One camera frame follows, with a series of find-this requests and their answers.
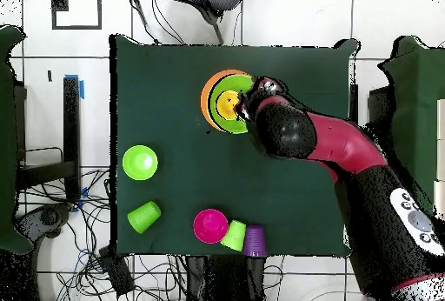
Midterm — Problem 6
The pink bowl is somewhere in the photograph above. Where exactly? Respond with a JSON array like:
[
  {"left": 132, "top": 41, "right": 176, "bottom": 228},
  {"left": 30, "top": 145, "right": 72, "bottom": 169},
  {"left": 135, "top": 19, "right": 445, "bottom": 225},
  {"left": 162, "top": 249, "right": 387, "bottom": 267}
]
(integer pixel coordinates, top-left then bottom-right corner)
[{"left": 192, "top": 208, "right": 230, "bottom": 245}]

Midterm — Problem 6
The large orange bowl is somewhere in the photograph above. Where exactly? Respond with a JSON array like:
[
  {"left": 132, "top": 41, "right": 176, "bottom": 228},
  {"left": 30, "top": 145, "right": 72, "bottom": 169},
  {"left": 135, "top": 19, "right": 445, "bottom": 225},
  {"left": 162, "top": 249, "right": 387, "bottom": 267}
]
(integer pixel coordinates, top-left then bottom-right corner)
[{"left": 200, "top": 69, "right": 249, "bottom": 133}]

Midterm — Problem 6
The green cloth side table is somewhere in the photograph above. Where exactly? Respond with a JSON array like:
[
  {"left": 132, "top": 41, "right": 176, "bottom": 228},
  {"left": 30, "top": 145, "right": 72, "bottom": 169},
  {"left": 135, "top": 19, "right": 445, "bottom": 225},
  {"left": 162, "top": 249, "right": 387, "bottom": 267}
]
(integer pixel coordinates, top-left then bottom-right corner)
[
  {"left": 0, "top": 24, "right": 34, "bottom": 255},
  {"left": 378, "top": 35, "right": 445, "bottom": 211}
]

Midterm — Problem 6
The white shelf unit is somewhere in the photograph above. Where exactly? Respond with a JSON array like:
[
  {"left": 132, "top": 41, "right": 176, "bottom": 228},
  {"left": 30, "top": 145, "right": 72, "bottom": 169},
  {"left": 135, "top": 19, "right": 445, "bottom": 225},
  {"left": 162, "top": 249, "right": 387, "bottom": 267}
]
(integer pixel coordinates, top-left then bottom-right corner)
[{"left": 432, "top": 98, "right": 445, "bottom": 218}]

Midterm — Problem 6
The green smooth cup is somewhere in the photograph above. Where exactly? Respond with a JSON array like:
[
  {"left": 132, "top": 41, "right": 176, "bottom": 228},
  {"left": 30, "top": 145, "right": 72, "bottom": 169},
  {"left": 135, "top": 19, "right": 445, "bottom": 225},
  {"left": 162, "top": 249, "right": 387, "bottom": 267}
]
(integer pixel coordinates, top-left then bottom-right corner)
[{"left": 126, "top": 200, "right": 163, "bottom": 235}]

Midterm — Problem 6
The black chair base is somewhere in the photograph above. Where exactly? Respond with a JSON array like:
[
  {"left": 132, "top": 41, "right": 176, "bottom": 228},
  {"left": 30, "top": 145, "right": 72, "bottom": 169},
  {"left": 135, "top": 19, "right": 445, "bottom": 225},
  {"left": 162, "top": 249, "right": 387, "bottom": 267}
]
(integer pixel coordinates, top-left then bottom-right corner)
[{"left": 13, "top": 203, "right": 74, "bottom": 246}]

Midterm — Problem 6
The small green ribbed bowl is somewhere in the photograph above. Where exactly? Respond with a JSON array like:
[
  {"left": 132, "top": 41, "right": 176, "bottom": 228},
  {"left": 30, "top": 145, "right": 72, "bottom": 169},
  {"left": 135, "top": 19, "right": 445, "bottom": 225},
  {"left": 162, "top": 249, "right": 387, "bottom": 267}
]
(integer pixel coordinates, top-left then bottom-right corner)
[{"left": 122, "top": 144, "right": 159, "bottom": 182}]

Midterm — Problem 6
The grey office chair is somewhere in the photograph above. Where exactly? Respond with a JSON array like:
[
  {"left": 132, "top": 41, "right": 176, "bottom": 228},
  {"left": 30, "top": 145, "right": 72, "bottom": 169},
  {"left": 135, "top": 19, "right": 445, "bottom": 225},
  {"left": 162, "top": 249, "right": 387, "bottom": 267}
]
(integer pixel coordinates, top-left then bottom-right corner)
[{"left": 131, "top": 0, "right": 247, "bottom": 45}]

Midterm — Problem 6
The large green bowl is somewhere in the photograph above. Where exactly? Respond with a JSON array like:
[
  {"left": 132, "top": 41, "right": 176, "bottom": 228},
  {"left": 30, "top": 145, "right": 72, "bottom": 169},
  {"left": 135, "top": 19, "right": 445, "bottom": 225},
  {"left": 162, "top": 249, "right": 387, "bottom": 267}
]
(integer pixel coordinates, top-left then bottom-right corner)
[{"left": 209, "top": 74, "right": 256, "bottom": 136}]

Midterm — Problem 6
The black power strip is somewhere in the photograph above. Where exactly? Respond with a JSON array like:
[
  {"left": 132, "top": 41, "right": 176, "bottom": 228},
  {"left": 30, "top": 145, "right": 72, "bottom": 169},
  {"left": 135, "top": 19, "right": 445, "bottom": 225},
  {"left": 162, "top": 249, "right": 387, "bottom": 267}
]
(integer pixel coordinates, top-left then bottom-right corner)
[{"left": 97, "top": 246, "right": 136, "bottom": 297}]

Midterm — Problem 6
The green ribbed cup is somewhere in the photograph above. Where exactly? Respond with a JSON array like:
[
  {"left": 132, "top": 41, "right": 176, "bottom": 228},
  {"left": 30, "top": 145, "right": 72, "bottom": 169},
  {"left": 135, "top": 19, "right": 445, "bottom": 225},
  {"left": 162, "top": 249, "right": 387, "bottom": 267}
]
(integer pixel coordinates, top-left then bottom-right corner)
[{"left": 220, "top": 219, "right": 247, "bottom": 252}]

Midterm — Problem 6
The blue tape strip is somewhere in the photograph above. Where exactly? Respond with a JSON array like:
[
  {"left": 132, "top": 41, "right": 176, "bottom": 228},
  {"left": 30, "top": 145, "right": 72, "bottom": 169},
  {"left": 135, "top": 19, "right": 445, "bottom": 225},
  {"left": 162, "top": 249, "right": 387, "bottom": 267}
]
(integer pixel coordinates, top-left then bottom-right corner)
[{"left": 63, "top": 73, "right": 85, "bottom": 100}]

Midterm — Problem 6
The dark green tablecloth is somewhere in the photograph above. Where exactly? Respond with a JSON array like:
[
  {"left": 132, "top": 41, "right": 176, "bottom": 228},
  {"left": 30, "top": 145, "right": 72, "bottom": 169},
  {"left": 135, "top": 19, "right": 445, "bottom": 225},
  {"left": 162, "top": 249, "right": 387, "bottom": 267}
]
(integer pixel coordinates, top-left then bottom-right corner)
[{"left": 110, "top": 34, "right": 359, "bottom": 257}]

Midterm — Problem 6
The tangle of floor cables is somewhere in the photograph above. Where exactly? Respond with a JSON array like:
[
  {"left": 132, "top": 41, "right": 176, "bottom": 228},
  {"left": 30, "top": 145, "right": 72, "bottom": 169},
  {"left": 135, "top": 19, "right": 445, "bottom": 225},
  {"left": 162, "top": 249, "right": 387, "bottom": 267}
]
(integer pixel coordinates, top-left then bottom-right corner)
[{"left": 17, "top": 168, "right": 189, "bottom": 301}]

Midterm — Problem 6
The yellow ribbed cup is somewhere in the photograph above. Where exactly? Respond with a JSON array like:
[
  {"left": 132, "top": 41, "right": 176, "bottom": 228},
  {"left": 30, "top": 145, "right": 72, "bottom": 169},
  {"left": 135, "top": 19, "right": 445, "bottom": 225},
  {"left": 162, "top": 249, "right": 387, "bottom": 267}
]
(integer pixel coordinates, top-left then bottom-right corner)
[{"left": 215, "top": 90, "right": 242, "bottom": 121}]

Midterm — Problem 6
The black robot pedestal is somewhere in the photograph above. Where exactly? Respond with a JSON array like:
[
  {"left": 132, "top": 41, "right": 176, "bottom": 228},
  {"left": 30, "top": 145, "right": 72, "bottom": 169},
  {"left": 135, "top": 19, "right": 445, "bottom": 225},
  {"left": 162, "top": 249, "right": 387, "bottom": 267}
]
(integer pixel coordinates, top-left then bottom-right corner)
[{"left": 185, "top": 254, "right": 269, "bottom": 301}]

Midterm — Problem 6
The purple cup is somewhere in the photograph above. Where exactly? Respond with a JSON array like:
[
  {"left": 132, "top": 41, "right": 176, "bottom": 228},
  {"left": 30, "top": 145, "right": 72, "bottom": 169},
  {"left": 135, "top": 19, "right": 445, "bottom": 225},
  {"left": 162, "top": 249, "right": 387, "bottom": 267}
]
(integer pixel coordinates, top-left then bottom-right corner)
[{"left": 242, "top": 224, "right": 269, "bottom": 258}]

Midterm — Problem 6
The black square floor frame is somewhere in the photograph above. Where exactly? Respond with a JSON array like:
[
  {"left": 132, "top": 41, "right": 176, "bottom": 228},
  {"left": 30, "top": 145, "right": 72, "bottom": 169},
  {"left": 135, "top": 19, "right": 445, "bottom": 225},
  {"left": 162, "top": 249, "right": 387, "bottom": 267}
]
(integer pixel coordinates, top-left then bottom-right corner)
[{"left": 50, "top": 0, "right": 103, "bottom": 30}]

